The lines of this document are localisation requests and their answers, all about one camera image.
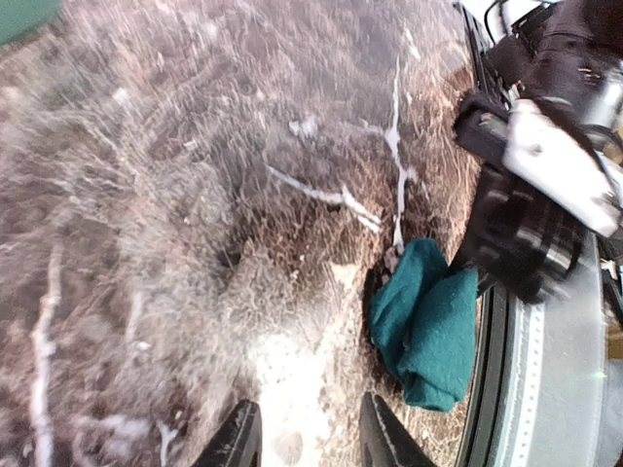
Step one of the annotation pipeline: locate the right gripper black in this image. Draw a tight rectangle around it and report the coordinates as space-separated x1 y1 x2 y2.
450 91 587 304

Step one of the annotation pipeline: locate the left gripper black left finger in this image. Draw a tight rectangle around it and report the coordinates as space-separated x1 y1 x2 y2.
192 400 262 467

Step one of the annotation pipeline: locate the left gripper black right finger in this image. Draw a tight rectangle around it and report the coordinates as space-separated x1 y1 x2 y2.
359 392 435 467

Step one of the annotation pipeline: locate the dark green sock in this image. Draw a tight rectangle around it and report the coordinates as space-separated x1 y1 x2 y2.
369 239 478 413

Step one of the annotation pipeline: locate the green compartment tray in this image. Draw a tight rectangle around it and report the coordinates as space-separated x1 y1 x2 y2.
0 0 62 46

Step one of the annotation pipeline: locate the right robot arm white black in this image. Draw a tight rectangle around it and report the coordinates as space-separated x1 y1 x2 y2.
452 1 622 304

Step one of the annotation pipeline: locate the white slotted cable duct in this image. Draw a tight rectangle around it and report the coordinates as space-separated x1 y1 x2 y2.
507 302 545 466

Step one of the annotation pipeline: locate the black front rail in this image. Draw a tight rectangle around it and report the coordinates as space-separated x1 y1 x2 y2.
457 285 508 467

